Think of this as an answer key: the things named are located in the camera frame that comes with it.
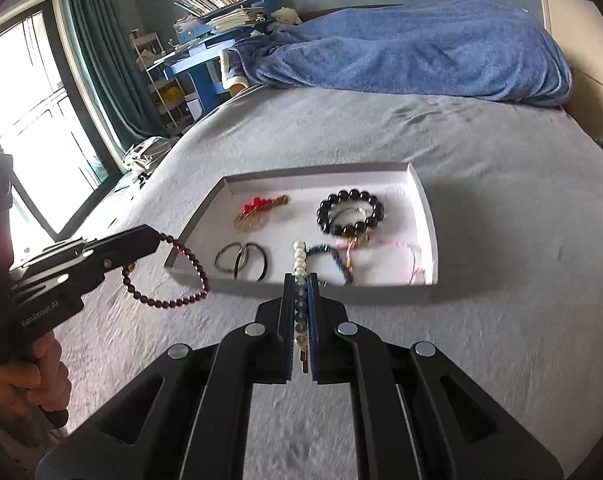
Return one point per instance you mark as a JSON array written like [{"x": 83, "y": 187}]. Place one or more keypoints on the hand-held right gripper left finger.
[{"x": 291, "y": 330}]

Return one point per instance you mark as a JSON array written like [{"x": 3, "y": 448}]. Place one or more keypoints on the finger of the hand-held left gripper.
[
  {"x": 111, "y": 262},
  {"x": 126, "y": 236}
]

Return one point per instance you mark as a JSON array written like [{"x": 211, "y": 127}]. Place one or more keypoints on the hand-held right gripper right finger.
[{"x": 315, "y": 330}]

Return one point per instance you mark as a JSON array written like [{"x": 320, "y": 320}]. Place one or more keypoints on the white shallow tray box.
[{"x": 291, "y": 185}]

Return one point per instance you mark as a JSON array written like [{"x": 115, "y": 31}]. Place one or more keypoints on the person's left hand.
[{"x": 46, "y": 375}]

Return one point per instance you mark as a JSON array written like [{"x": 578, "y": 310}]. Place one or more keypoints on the white plastic object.
[{"x": 149, "y": 157}]

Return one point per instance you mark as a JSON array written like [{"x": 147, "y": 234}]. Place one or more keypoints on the window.
[{"x": 31, "y": 110}]

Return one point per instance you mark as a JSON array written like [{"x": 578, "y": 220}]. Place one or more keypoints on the white shelf rack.
[{"x": 156, "y": 80}]

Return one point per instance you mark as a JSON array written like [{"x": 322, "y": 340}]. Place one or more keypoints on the teal curtain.
[{"x": 111, "y": 60}]

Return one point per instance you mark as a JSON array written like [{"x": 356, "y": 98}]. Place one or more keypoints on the blue desk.
[{"x": 204, "y": 72}]

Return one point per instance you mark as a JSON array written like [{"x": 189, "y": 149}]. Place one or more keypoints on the grey bed cover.
[{"x": 481, "y": 210}]

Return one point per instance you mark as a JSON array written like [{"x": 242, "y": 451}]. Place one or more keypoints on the stack of papers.
[{"x": 231, "y": 20}]

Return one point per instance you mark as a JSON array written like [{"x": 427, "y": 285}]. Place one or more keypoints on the white plush toy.
[{"x": 284, "y": 17}]

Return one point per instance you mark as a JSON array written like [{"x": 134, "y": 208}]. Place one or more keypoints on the blue fleece blanket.
[{"x": 406, "y": 50}]

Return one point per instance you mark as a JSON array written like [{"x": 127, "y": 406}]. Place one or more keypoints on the beige padded headboard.
[{"x": 596, "y": 35}]

